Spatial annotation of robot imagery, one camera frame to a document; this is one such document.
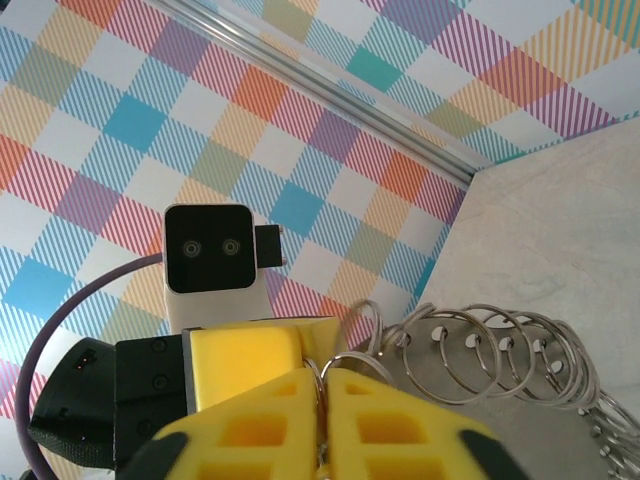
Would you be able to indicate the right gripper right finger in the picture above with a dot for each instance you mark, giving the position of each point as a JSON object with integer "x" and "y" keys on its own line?
{"x": 400, "y": 435}

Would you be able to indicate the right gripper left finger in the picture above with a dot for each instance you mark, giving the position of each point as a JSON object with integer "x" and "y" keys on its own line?
{"x": 250, "y": 435}

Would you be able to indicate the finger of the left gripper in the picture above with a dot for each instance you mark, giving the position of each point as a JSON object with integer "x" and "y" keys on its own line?
{"x": 322, "y": 340}
{"x": 240, "y": 365}

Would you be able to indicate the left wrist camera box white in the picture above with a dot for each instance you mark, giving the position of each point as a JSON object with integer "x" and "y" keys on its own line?
{"x": 207, "y": 250}

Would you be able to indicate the aluminium frame post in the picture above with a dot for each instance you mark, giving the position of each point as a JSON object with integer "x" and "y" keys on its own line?
{"x": 320, "y": 85}

